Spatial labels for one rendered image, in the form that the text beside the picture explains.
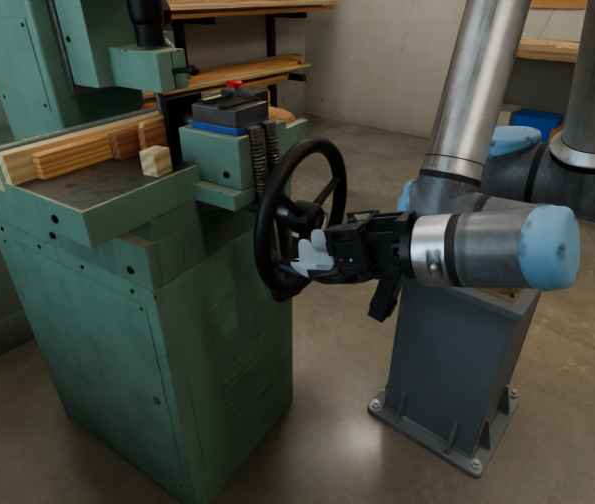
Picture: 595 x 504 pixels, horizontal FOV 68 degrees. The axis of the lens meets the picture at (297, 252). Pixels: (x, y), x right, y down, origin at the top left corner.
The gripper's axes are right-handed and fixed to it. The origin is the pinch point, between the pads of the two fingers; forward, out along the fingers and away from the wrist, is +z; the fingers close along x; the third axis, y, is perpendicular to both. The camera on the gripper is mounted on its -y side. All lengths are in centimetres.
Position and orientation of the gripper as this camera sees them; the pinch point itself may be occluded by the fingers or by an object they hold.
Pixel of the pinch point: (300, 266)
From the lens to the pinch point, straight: 69.7
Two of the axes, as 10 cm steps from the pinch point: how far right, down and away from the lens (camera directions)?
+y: -2.8, -9.0, -3.2
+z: -7.9, 0.3, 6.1
